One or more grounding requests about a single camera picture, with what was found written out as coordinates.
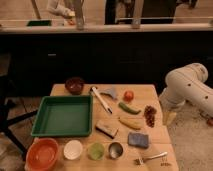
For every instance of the orange bowl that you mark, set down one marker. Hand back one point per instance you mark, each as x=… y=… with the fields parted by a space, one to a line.
x=42 y=155

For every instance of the light green cup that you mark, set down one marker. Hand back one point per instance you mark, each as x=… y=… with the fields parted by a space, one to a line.
x=96 y=151

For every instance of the red tomato toy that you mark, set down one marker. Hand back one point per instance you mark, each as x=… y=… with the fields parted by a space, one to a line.
x=128 y=96

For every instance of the green plastic tray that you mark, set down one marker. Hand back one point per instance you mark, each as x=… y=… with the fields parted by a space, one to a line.
x=64 y=116

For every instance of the dark purple bowl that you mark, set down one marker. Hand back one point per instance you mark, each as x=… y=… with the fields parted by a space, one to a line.
x=74 y=85

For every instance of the silver fork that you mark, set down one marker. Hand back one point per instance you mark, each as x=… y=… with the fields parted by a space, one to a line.
x=142 y=160

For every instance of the dark red grapes toy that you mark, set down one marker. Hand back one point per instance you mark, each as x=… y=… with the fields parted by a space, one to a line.
x=149 y=114

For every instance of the dark counter cabinet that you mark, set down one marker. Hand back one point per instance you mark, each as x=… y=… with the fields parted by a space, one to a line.
x=44 y=56

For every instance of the green pepper toy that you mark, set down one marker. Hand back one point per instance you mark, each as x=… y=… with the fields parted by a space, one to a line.
x=127 y=109

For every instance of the small metal cup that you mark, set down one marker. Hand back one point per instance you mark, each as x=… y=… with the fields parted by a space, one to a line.
x=115 y=150

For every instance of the wooden block brush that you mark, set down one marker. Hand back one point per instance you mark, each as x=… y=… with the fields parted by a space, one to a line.
x=106 y=128

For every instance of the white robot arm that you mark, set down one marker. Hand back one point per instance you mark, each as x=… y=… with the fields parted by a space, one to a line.
x=186 y=84

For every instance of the black office chair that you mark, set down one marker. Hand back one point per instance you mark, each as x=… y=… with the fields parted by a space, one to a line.
x=5 y=122

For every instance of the yellow banana toy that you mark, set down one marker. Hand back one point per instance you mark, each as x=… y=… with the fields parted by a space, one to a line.
x=130 y=124

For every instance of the grey cloth piece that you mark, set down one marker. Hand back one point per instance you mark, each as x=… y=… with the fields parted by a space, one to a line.
x=111 y=92

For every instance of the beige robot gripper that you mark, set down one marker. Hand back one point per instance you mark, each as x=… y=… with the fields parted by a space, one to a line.
x=168 y=117

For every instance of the blue sponge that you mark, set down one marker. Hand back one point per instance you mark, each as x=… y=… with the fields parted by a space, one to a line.
x=138 y=140

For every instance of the green bin on counter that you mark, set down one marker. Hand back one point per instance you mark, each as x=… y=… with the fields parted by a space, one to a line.
x=39 y=23

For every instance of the white handled knife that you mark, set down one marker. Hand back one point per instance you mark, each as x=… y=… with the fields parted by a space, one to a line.
x=104 y=104

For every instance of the white small bowl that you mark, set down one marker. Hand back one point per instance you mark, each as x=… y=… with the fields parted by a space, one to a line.
x=73 y=150

